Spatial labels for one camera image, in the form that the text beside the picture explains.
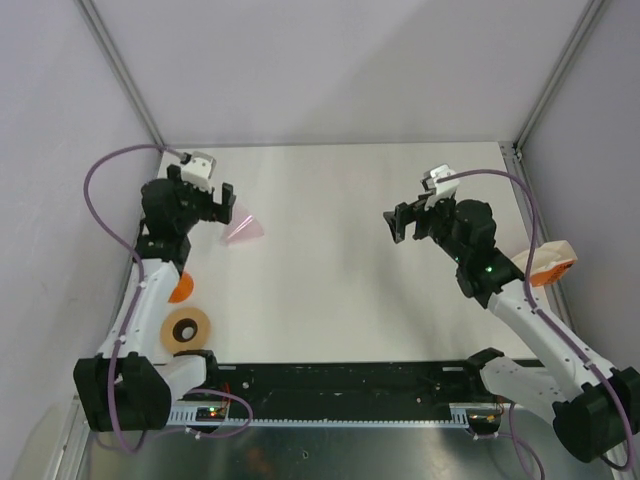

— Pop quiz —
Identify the white orange box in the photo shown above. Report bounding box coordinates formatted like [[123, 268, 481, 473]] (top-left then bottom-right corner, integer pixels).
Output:
[[528, 240, 578, 288]]

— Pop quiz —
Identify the purple cable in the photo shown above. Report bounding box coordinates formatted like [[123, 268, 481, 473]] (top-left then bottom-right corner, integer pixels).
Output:
[[83, 144, 254, 455], [439, 168, 640, 480]]

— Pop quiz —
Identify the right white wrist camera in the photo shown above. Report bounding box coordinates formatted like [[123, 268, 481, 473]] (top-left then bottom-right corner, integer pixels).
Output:
[[421, 164, 460, 207]]

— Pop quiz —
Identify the aluminium frame post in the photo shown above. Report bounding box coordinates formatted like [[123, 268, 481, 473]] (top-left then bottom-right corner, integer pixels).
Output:
[[74, 0, 165, 145], [513, 0, 611, 151]]

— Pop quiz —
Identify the left aluminium frame post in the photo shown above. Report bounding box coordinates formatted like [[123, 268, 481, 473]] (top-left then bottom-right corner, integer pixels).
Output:
[[74, 0, 165, 145]]

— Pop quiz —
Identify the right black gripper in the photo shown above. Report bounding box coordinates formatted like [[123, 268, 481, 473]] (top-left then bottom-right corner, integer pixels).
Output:
[[384, 188, 468, 264]]

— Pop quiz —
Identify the pink cone coffee filter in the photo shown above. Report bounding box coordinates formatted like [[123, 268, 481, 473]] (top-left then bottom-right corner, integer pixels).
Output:
[[221, 203, 265, 246]]

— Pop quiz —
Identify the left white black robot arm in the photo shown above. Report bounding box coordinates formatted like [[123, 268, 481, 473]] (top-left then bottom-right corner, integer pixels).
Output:
[[73, 158, 235, 432]]

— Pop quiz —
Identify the grey slotted cable duct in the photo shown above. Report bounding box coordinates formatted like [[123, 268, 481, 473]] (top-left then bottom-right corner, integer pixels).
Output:
[[167, 403, 474, 429]]

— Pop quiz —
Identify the orange glass flask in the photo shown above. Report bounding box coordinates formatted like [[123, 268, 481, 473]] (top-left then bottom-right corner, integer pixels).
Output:
[[168, 271, 194, 304]]

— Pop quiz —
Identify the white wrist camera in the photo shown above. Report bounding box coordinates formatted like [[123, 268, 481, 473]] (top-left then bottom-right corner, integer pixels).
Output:
[[180, 151, 217, 193], [421, 164, 460, 207]]

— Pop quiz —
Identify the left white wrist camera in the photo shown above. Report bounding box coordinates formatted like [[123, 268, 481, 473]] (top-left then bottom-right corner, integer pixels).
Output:
[[180, 151, 217, 193]]

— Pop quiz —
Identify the right aluminium frame post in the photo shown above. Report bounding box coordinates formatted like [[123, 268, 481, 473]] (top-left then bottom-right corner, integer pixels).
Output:
[[513, 0, 611, 151]]

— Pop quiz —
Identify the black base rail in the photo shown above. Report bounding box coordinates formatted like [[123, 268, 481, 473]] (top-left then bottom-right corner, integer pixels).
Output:
[[168, 360, 507, 427]]

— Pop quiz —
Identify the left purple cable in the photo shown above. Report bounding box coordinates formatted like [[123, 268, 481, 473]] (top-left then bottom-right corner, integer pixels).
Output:
[[83, 144, 254, 455]]

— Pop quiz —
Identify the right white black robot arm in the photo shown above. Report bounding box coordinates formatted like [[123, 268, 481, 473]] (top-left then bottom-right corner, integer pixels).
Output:
[[383, 195, 639, 463]]

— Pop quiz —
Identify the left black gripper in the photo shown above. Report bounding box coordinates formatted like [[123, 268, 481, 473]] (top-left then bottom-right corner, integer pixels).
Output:
[[167, 165, 234, 233]]

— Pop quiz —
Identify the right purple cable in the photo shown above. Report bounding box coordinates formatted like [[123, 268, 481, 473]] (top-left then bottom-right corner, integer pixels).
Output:
[[439, 168, 640, 480]]

